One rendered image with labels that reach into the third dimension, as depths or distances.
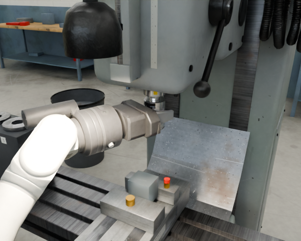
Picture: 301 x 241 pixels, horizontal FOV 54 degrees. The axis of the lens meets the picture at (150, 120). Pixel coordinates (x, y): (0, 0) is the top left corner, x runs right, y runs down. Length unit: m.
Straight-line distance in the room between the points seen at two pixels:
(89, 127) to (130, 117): 0.08
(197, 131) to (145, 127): 0.46
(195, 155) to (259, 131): 0.22
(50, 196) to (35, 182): 0.49
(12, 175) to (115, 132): 0.19
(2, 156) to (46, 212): 0.24
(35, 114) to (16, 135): 0.41
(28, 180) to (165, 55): 0.29
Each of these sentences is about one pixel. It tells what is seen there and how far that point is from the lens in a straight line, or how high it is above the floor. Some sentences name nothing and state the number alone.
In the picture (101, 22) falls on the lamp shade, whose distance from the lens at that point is 0.35.
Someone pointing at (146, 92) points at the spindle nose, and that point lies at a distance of 0.62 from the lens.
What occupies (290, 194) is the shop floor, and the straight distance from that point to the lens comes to 2.66.
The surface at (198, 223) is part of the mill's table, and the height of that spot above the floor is 0.91.
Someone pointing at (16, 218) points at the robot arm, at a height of 1.18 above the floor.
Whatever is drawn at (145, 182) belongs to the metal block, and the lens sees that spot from 0.74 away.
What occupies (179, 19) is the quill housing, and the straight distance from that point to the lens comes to 0.49.
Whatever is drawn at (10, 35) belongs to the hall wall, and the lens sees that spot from 7.84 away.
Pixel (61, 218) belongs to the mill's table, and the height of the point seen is 0.91.
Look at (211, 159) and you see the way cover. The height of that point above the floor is 0.96.
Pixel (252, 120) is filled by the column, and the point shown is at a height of 1.11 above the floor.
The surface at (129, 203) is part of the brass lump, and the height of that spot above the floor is 1.03.
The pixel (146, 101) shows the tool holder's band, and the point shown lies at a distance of 0.63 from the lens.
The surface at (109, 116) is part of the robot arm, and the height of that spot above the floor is 1.27.
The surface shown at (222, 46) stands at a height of 1.37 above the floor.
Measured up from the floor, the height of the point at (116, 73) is 1.35.
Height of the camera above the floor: 1.48
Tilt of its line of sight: 24 degrees down
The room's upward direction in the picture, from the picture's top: straight up
